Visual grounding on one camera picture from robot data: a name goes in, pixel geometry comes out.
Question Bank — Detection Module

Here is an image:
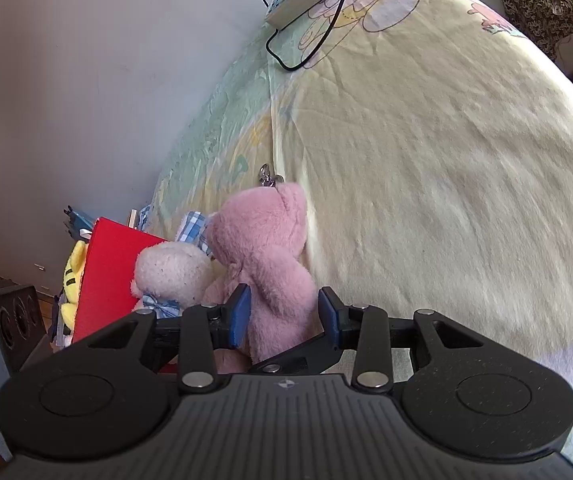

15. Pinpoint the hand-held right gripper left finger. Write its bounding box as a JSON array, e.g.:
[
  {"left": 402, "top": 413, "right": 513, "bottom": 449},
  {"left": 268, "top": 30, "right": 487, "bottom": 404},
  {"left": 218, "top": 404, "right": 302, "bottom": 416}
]
[{"left": 86, "top": 284, "right": 253, "bottom": 395}]

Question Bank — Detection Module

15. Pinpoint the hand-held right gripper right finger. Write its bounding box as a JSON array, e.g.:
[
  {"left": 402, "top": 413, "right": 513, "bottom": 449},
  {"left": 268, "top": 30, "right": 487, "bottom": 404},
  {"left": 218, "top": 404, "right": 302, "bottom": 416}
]
[{"left": 249, "top": 287, "right": 484, "bottom": 392}]

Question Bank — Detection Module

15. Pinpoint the pink plush toy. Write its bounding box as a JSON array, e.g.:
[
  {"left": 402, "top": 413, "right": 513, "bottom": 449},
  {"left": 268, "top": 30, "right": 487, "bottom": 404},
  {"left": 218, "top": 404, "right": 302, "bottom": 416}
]
[{"left": 201, "top": 162, "right": 324, "bottom": 376}]

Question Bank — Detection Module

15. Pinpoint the white plush toy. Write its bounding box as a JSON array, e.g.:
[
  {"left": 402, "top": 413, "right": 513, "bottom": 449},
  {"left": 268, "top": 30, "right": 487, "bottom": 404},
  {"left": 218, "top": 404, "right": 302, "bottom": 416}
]
[{"left": 130, "top": 210, "right": 217, "bottom": 318}]

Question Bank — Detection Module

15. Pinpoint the yellow plush toy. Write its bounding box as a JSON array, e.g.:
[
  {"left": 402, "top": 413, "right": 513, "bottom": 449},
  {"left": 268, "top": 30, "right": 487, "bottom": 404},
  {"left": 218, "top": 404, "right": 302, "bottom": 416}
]
[{"left": 60, "top": 240, "right": 90, "bottom": 328}]

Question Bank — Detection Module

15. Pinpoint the red cardboard box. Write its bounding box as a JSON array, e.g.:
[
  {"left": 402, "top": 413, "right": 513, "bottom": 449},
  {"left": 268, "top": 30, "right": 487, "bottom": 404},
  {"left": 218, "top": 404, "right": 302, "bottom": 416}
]
[{"left": 71, "top": 217, "right": 167, "bottom": 346}]

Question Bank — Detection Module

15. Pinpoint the blue plastic bag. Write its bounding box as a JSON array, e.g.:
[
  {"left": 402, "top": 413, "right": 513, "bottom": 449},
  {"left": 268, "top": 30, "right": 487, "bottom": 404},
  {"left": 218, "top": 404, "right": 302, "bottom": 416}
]
[{"left": 64, "top": 205, "right": 97, "bottom": 241}]

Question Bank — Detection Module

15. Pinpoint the pale printed bed sheet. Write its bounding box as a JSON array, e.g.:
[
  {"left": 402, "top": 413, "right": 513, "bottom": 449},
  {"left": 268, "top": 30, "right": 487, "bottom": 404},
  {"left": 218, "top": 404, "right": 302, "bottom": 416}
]
[{"left": 141, "top": 0, "right": 573, "bottom": 478}]

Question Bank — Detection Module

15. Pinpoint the black charger cable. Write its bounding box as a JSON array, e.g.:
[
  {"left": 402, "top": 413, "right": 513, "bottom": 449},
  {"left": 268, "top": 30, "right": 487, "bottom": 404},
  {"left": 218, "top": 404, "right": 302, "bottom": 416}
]
[{"left": 266, "top": 0, "right": 389, "bottom": 72}]

